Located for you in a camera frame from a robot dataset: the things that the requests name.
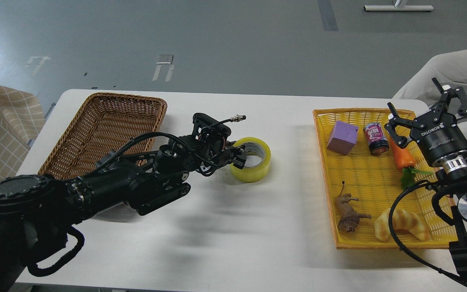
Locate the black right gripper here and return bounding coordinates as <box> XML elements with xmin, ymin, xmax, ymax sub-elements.
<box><xmin>384</xmin><ymin>77</ymin><xmax>467</xmax><ymax>167</ymax></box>

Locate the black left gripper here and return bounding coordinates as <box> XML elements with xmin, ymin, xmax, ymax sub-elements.
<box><xmin>195</xmin><ymin>135</ymin><xmax>247</xmax><ymax>171</ymax></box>

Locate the yellow tape roll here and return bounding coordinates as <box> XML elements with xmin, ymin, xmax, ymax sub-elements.
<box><xmin>229</xmin><ymin>137</ymin><xmax>271</xmax><ymax>183</ymax></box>

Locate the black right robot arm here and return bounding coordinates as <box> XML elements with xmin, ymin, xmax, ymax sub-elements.
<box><xmin>385</xmin><ymin>77</ymin><xmax>467</xmax><ymax>287</ymax></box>

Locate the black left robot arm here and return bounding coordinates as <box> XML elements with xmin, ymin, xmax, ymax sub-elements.
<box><xmin>0</xmin><ymin>113</ymin><xmax>248</xmax><ymax>292</ymax></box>

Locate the orange toy carrot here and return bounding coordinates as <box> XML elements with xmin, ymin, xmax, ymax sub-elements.
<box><xmin>388</xmin><ymin>136</ymin><xmax>433</xmax><ymax>190</ymax></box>

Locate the small purple drink can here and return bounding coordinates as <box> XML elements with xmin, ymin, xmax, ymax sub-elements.
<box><xmin>363</xmin><ymin>122</ymin><xmax>390</xmax><ymax>155</ymax></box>

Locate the person in beige clothes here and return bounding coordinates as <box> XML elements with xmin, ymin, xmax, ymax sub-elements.
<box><xmin>393</xmin><ymin>45</ymin><xmax>467</xmax><ymax>150</ymax></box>

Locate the yellow plastic basket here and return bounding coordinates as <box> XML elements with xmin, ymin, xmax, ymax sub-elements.
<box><xmin>313</xmin><ymin>108</ymin><xmax>457</xmax><ymax>249</ymax></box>

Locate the purple foam cube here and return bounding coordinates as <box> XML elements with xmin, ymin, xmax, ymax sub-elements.
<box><xmin>327</xmin><ymin>121</ymin><xmax>359</xmax><ymax>155</ymax></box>

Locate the toy croissant bread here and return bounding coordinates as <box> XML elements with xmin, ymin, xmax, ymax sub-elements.
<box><xmin>374</xmin><ymin>208</ymin><xmax>429</xmax><ymax>242</ymax></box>

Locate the brown toy lion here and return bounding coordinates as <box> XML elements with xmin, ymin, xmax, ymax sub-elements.
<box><xmin>335</xmin><ymin>181</ymin><xmax>372</xmax><ymax>233</ymax></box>

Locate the white metal stand base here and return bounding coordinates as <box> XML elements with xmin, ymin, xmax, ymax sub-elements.
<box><xmin>363</xmin><ymin>0</ymin><xmax>434</xmax><ymax>12</ymax></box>

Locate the brown wicker basket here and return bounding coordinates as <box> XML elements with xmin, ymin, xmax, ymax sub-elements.
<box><xmin>38</xmin><ymin>92</ymin><xmax>167</xmax><ymax>179</ymax></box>

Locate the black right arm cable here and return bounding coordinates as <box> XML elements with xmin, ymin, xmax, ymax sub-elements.
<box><xmin>388</xmin><ymin>180</ymin><xmax>467</xmax><ymax>292</ymax></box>

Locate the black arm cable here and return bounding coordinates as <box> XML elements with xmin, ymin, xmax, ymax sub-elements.
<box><xmin>388</xmin><ymin>180</ymin><xmax>467</xmax><ymax>292</ymax></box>
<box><xmin>27</xmin><ymin>226</ymin><xmax>86</xmax><ymax>277</ymax></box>

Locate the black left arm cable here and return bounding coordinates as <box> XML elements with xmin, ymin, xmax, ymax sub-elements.
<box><xmin>27</xmin><ymin>226</ymin><xmax>86</xmax><ymax>277</ymax></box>

